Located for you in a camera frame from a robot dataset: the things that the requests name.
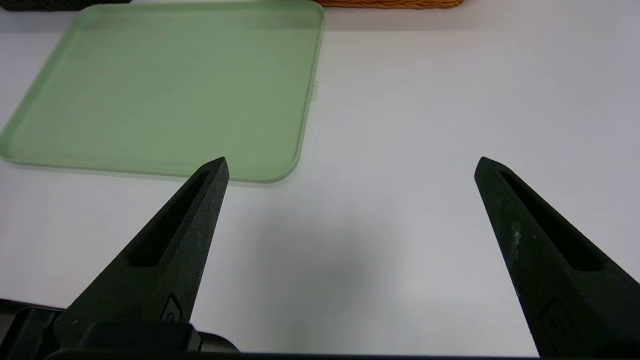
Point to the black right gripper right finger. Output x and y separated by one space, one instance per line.
565 280

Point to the dark brown wicker basket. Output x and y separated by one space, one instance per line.
50 4

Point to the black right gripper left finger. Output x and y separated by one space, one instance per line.
165 260

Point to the light green plastic tray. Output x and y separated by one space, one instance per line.
175 90

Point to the orange wicker basket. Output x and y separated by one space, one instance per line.
390 3

